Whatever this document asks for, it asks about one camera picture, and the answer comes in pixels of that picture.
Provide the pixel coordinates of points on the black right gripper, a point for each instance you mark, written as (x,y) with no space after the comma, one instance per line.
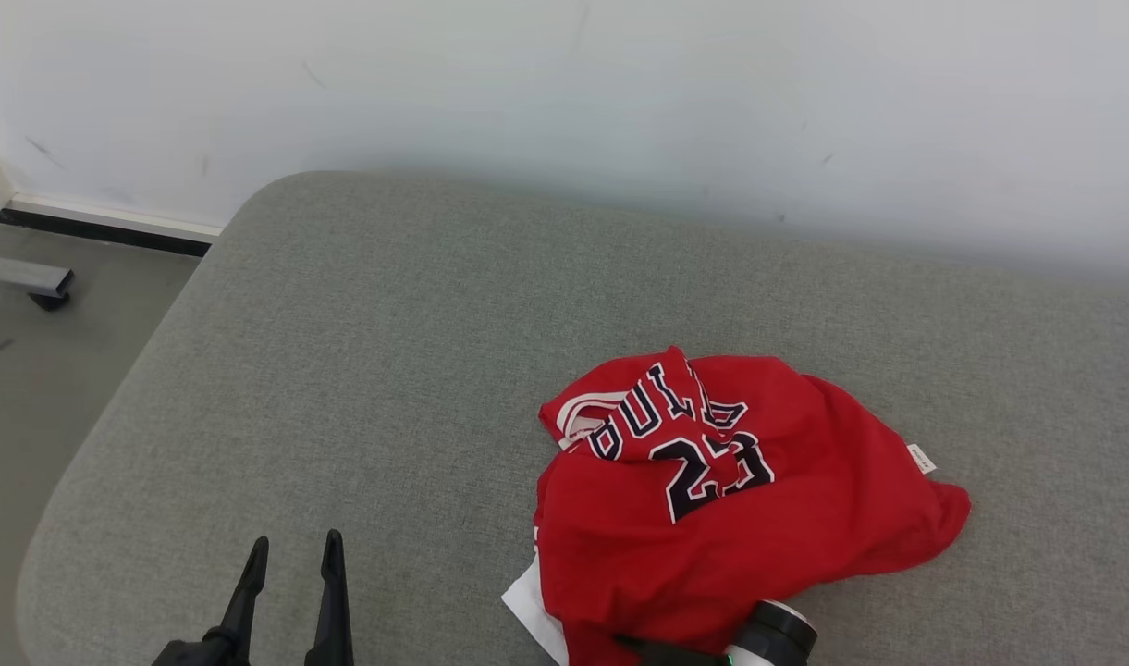
(680,657)

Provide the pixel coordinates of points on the white baseboard with black strip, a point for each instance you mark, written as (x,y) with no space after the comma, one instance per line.
(111,220)

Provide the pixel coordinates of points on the grey fabric sofa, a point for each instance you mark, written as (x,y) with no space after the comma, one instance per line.
(388,370)

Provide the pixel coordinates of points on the red white basketball jersey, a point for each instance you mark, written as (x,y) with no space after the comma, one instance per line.
(758,536)

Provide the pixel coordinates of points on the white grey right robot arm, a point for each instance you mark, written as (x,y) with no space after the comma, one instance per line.
(781,634)

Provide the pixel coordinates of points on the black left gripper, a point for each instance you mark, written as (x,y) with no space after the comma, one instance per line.
(199,653)

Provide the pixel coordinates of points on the grey metal leg with caster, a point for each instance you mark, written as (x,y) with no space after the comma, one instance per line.
(18,273)

